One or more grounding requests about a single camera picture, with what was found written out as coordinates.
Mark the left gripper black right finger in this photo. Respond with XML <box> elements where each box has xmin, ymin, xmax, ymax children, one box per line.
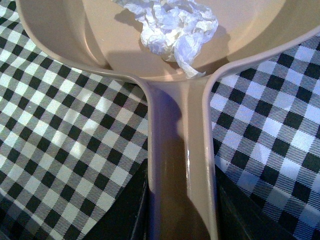
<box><xmin>215</xmin><ymin>167</ymin><xmax>295</xmax><ymax>240</ymax></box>

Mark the white paper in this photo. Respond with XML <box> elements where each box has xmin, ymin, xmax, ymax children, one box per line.
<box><xmin>116</xmin><ymin>0</ymin><xmax>219</xmax><ymax>79</ymax></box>

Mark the black white checkered tablecloth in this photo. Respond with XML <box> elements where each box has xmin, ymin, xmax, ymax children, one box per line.
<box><xmin>0</xmin><ymin>0</ymin><xmax>320</xmax><ymax>240</ymax></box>

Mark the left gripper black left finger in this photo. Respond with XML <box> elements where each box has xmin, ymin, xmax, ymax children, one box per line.
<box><xmin>86</xmin><ymin>159</ymin><xmax>148</xmax><ymax>240</ymax></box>

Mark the beige plastic dustpan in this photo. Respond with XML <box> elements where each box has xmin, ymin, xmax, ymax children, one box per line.
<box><xmin>16</xmin><ymin>0</ymin><xmax>320</xmax><ymax>240</ymax></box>

